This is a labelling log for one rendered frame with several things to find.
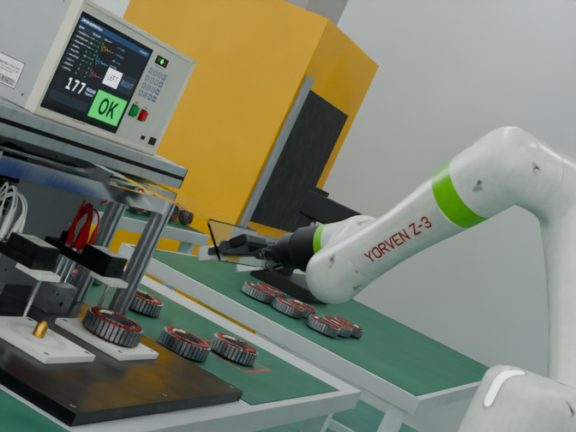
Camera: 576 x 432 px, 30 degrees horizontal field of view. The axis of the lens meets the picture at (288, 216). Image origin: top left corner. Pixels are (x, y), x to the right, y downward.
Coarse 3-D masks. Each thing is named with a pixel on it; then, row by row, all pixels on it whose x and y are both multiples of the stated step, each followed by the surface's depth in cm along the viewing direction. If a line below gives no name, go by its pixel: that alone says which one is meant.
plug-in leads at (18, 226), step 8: (8, 184) 180; (0, 192) 181; (16, 192) 181; (0, 200) 181; (16, 200) 183; (24, 200) 182; (0, 208) 180; (24, 208) 181; (0, 216) 180; (8, 216) 178; (24, 216) 183; (8, 224) 179; (16, 224) 181; (24, 224) 183; (0, 232) 179
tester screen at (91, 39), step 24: (96, 24) 178; (72, 48) 175; (96, 48) 181; (120, 48) 187; (72, 72) 178; (96, 72) 184; (120, 72) 190; (72, 96) 180; (120, 96) 194; (96, 120) 190
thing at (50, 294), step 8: (32, 288) 203; (40, 288) 202; (48, 288) 201; (56, 288) 201; (64, 288) 203; (72, 288) 206; (40, 296) 202; (48, 296) 201; (56, 296) 202; (64, 296) 204; (72, 296) 207; (32, 304) 202; (40, 304) 202; (48, 304) 201; (56, 304) 203; (64, 304) 206; (48, 312) 202; (56, 312) 204; (64, 312) 207
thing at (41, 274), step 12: (0, 240) 179; (12, 240) 178; (24, 240) 177; (36, 240) 180; (0, 252) 178; (12, 252) 177; (24, 252) 177; (36, 252) 176; (48, 252) 178; (24, 264) 176; (36, 264) 176; (48, 264) 180; (36, 276) 176; (48, 276) 177
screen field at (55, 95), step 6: (54, 90) 175; (48, 96) 174; (54, 96) 176; (60, 96) 177; (66, 96) 179; (60, 102) 178; (66, 102) 180; (72, 102) 181; (78, 102) 183; (84, 102) 184; (78, 108) 183; (84, 108) 185
